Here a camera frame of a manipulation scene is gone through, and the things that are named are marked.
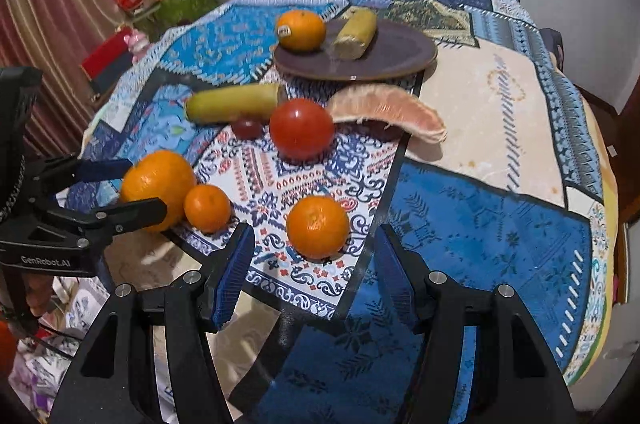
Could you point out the small mandarin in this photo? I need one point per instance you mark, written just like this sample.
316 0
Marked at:
207 209

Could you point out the small dark red grape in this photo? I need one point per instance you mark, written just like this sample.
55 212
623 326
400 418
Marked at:
246 129

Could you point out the dark blue cushion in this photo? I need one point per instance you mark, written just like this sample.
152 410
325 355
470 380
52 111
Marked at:
552 46

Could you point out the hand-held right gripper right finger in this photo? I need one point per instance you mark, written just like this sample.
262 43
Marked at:
395 274

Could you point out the medium orange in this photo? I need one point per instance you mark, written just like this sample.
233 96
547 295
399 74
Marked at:
317 226

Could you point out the brown oval plate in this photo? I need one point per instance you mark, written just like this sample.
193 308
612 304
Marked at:
395 54

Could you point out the red flat box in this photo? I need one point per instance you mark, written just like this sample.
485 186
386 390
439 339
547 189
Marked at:
107 56

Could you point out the pink plush toy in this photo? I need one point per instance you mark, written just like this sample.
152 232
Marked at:
136 44

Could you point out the red tomato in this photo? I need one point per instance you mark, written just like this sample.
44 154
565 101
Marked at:
300 129

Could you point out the short yellow banana piece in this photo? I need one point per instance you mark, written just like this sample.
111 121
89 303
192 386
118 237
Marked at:
356 33

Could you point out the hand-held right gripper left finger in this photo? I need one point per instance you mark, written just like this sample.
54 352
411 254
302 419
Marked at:
232 274

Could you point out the striped brown curtain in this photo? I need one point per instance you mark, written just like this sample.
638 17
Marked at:
50 4

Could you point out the green bag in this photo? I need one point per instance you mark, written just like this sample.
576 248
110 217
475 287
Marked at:
185 6

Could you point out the long greenish banana piece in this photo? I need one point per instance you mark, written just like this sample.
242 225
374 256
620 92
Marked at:
230 104

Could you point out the orange with white sticker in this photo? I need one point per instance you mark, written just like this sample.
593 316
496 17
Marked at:
305 31

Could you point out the floral bedsheet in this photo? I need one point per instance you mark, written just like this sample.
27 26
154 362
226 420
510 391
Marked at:
75 304

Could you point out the blue patchwork tablecloth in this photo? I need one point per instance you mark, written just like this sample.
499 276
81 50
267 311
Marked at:
475 229

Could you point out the large orange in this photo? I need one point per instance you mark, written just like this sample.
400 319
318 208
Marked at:
160 179

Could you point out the pink pomelo segment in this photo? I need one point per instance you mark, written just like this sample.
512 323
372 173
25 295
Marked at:
390 109

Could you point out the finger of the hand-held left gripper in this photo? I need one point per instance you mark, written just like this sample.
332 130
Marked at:
140 210
102 170

